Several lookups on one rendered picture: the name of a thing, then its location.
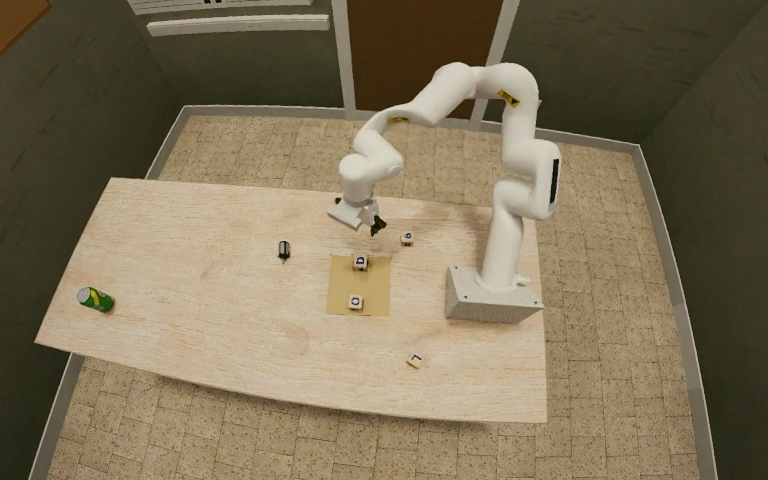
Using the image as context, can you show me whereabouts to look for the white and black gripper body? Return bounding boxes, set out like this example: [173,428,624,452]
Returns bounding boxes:
[357,200,379,226]

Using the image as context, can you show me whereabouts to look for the green drink can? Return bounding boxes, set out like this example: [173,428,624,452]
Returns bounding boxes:
[76,287,114,313]

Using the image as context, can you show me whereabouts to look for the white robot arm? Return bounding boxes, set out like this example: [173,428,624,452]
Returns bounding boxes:
[327,62,561,294]

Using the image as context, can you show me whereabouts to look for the tan cardboard mat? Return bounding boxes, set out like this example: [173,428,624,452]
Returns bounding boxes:
[326,255,391,316]

